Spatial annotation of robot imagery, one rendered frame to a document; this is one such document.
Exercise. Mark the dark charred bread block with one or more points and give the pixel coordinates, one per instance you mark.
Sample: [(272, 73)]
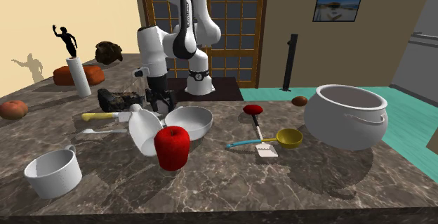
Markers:
[(116, 100)]

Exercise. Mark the wooden lattice door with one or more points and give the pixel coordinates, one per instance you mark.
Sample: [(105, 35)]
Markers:
[(236, 28)]

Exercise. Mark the white mug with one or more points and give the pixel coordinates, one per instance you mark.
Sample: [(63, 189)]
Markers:
[(54, 178)]

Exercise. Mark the large white pot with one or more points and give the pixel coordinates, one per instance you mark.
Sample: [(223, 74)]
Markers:
[(342, 124)]

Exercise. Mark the dark robot stand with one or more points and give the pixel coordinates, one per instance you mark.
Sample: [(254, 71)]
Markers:
[(226, 89)]

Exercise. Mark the grey refrigerator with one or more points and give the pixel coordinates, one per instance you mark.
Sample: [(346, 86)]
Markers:
[(417, 62)]

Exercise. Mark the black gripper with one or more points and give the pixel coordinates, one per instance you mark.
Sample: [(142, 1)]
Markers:
[(157, 83)]

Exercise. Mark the white bowl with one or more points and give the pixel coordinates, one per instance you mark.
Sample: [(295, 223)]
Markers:
[(191, 122)]

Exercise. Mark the orange-red loaf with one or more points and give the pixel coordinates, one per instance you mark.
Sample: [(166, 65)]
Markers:
[(94, 74)]

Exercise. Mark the framed wall picture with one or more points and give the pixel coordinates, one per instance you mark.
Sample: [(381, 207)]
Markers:
[(337, 7)]

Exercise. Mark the black human figure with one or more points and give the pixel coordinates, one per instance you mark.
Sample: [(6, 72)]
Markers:
[(69, 42)]

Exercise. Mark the black post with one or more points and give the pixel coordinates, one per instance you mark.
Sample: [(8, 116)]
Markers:
[(290, 62)]

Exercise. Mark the white cylinder roll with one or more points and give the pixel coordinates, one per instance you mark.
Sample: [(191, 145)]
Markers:
[(79, 78)]

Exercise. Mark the white spoon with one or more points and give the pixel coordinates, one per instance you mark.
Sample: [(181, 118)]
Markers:
[(102, 131)]

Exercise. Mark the red apple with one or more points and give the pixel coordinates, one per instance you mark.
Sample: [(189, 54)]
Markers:
[(172, 148)]

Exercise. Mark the small brown ball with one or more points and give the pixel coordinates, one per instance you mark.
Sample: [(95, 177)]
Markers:
[(299, 101)]

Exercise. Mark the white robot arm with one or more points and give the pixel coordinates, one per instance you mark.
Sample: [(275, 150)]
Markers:
[(154, 47)]

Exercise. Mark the dark brown lumpy object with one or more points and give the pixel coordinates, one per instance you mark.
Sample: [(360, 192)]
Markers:
[(109, 53)]

